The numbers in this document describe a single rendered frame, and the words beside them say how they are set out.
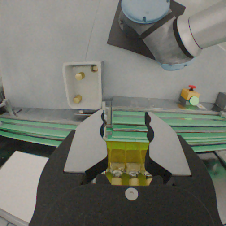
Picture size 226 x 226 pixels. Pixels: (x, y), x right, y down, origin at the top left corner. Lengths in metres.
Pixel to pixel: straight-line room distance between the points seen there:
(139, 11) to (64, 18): 0.40
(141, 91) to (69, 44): 0.43
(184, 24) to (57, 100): 0.67
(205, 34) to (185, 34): 0.04
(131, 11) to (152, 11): 0.05
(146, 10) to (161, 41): 0.08
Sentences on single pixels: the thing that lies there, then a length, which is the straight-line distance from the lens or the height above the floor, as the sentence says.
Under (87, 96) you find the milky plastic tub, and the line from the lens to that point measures 0.58.
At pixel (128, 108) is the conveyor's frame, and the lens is 0.46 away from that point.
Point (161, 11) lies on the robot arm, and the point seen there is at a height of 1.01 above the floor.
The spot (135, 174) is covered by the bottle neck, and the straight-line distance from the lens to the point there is 0.40.
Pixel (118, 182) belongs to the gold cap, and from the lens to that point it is 0.38.
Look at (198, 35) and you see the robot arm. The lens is 0.30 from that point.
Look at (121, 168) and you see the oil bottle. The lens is 0.40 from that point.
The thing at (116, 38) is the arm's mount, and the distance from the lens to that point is 0.53.
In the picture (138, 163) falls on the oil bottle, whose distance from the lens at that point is 0.40.
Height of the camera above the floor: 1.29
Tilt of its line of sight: 60 degrees down
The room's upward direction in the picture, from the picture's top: 173 degrees counter-clockwise
